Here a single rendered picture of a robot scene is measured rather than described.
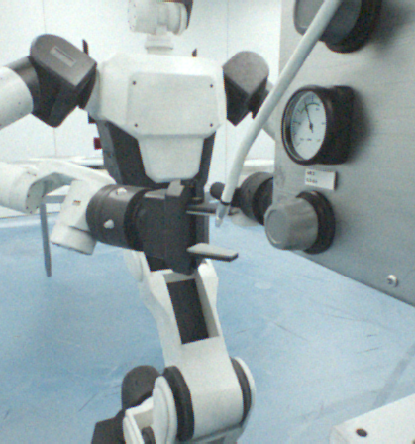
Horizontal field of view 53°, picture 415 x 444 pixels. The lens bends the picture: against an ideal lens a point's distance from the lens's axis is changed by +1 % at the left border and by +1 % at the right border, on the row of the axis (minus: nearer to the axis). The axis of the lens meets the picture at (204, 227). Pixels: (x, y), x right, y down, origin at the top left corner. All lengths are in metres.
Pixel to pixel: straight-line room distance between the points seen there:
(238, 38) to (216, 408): 5.72
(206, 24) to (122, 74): 5.16
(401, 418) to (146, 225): 0.35
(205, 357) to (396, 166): 0.73
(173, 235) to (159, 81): 0.42
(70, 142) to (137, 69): 4.27
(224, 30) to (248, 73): 5.13
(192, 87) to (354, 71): 0.70
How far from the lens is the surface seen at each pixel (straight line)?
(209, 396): 0.85
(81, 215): 0.61
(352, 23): 0.20
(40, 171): 0.66
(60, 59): 0.88
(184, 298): 0.94
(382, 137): 0.19
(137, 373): 1.40
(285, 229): 0.21
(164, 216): 0.52
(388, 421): 0.36
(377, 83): 0.19
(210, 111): 0.91
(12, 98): 0.83
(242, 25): 6.33
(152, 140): 0.87
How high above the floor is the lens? 1.12
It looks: 14 degrees down
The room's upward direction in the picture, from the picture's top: straight up
